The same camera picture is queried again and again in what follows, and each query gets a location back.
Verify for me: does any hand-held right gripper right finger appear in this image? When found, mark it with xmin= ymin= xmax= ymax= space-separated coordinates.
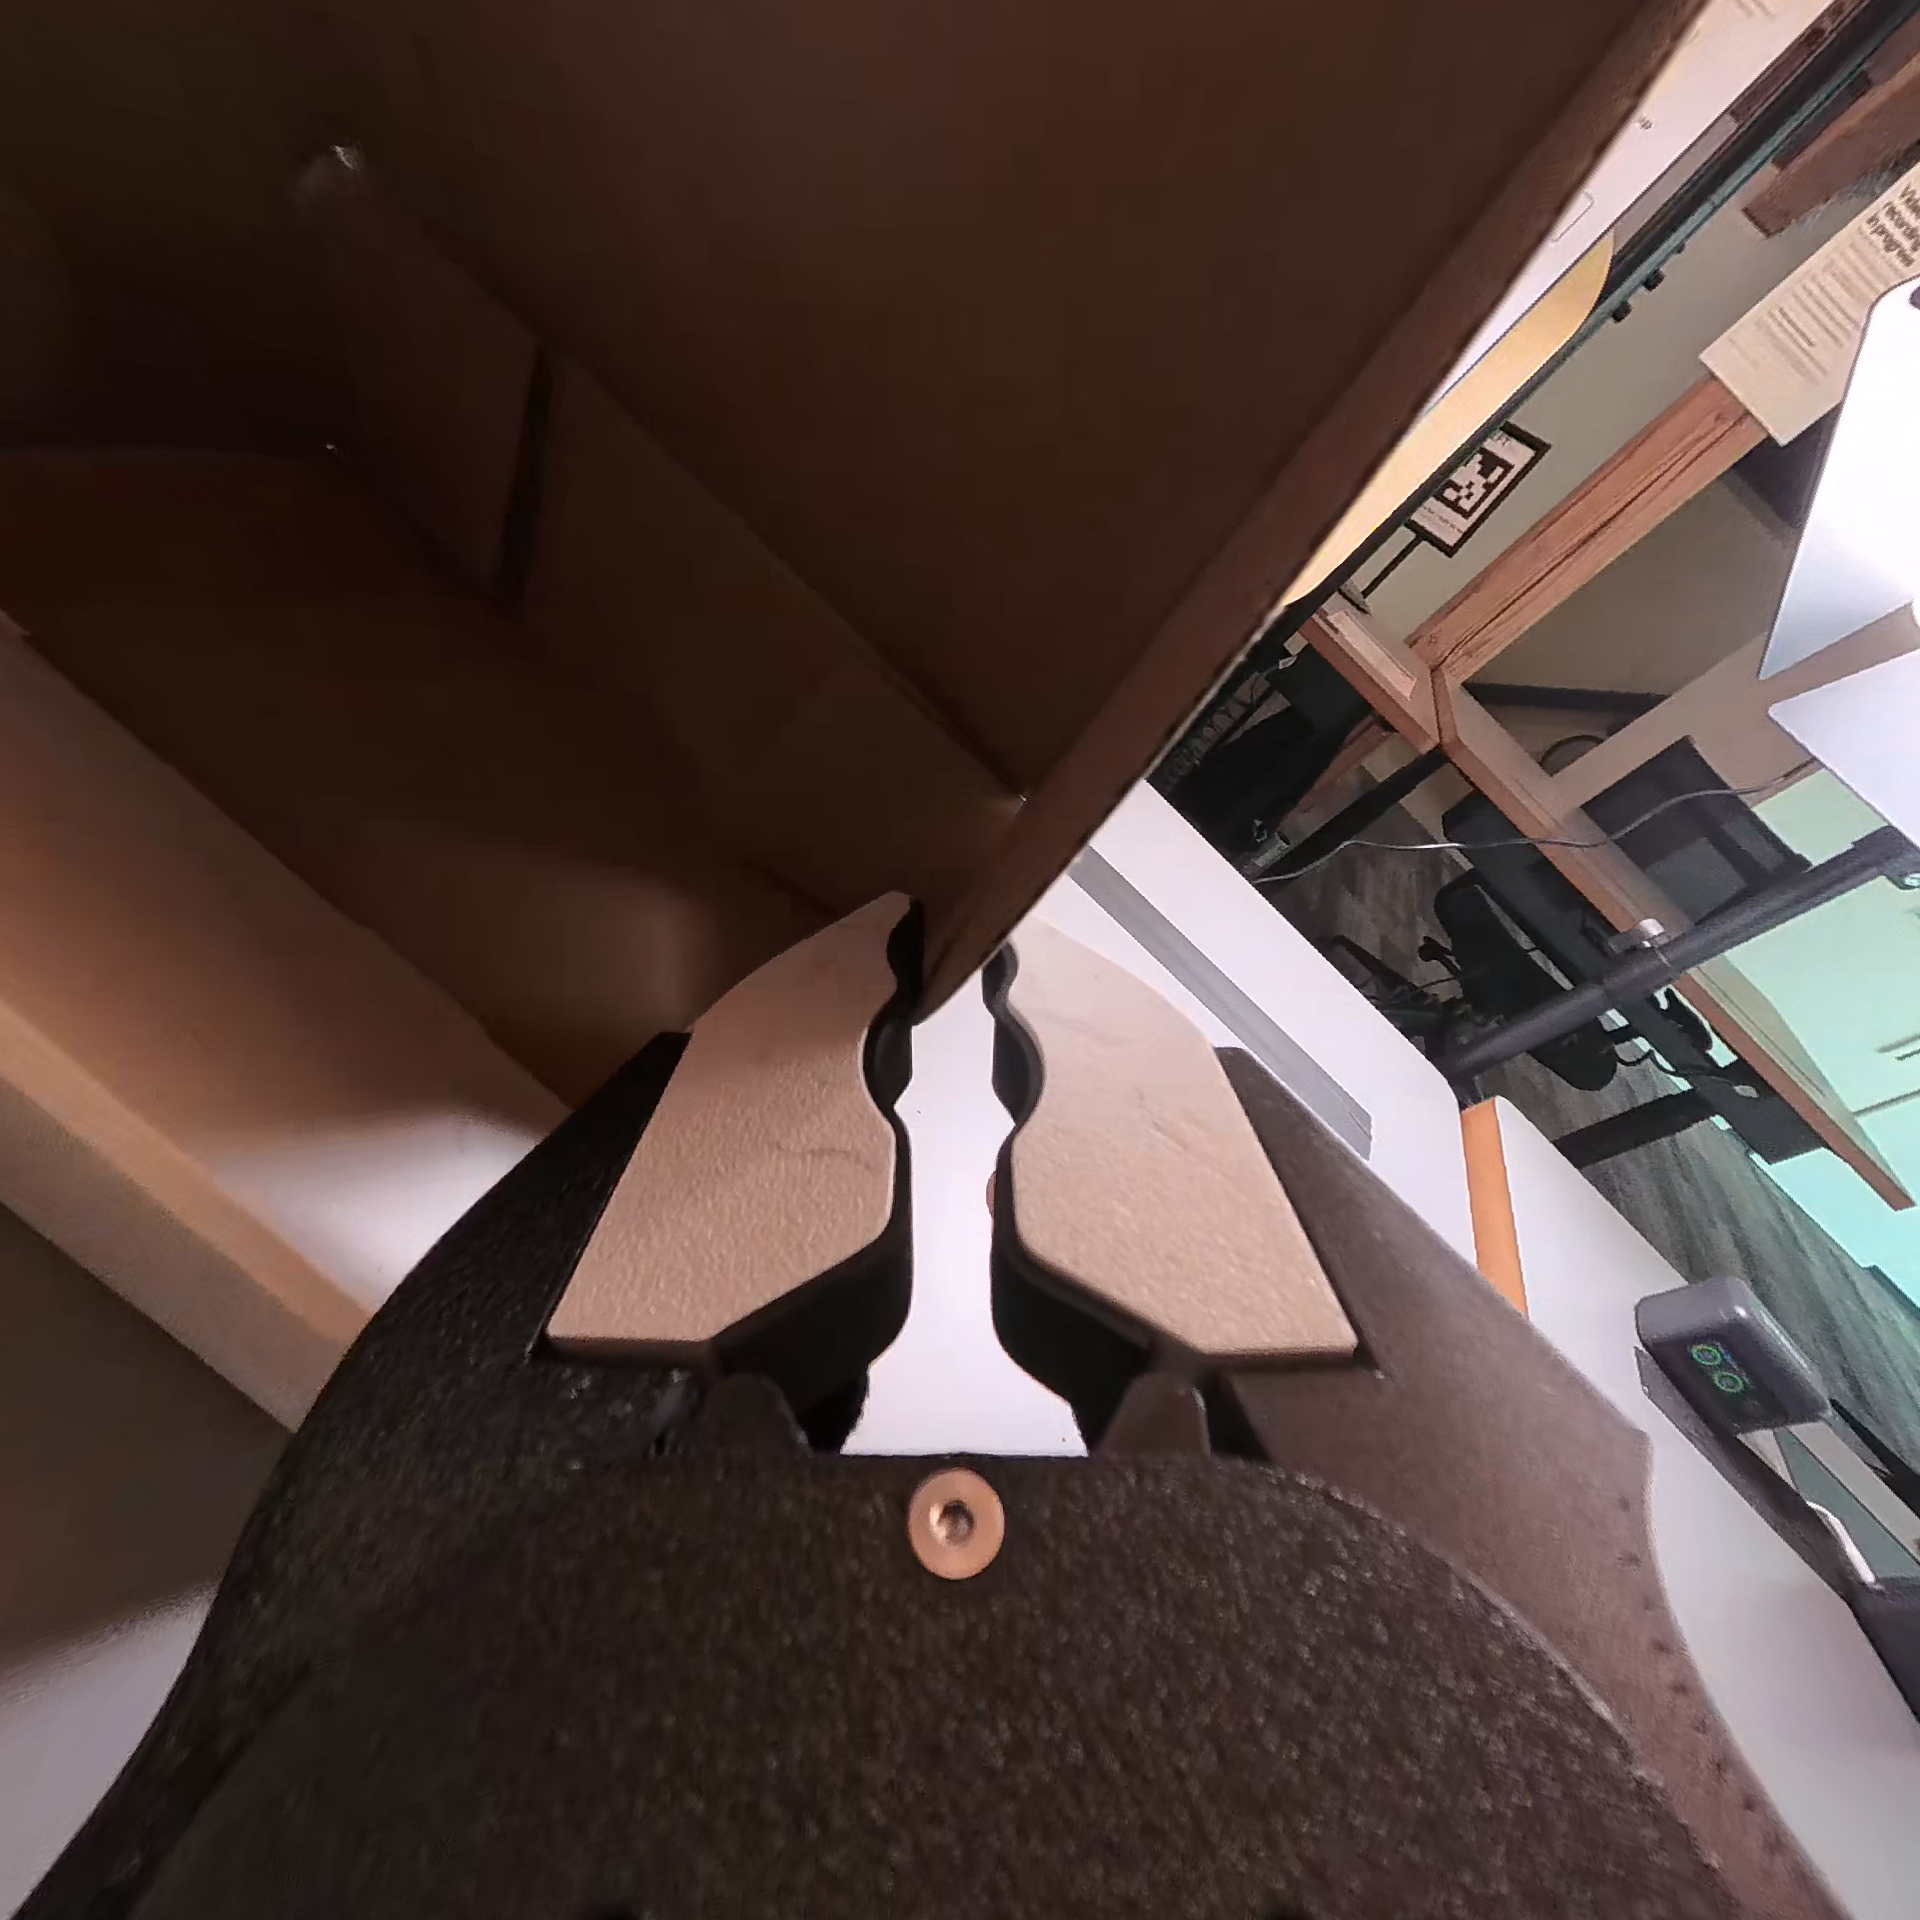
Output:
xmin=978 ymin=921 xmax=1362 ymax=1454

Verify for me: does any white panel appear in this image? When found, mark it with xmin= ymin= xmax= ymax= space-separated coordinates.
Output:
xmin=1762 ymin=285 xmax=1920 ymax=842

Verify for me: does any cardboard box with lid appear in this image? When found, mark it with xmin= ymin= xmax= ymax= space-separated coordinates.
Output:
xmin=0 ymin=0 xmax=1727 ymax=1427

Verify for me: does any grey tape strip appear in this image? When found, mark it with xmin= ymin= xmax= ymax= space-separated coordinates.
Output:
xmin=1071 ymin=849 xmax=1373 ymax=1157

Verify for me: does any paper notice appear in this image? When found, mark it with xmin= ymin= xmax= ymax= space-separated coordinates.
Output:
xmin=1702 ymin=187 xmax=1920 ymax=449

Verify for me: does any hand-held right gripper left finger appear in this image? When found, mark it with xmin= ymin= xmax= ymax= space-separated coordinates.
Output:
xmin=544 ymin=892 xmax=922 ymax=1454

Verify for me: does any light wooden table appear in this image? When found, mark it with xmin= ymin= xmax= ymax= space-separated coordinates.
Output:
xmin=1305 ymin=374 xmax=1920 ymax=1203

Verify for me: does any printed instruction sheet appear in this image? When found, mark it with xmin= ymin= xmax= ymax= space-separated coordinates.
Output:
xmin=1559 ymin=0 xmax=1877 ymax=272

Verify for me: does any grey display device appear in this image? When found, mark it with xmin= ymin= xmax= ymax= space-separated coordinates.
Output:
xmin=1631 ymin=1280 xmax=1829 ymax=1440

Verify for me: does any black and white tag sign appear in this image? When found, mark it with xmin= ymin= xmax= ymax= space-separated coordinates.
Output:
xmin=1408 ymin=424 xmax=1552 ymax=560

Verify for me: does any black office chair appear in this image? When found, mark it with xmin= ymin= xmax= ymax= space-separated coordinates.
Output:
xmin=1328 ymin=872 xmax=1719 ymax=1088

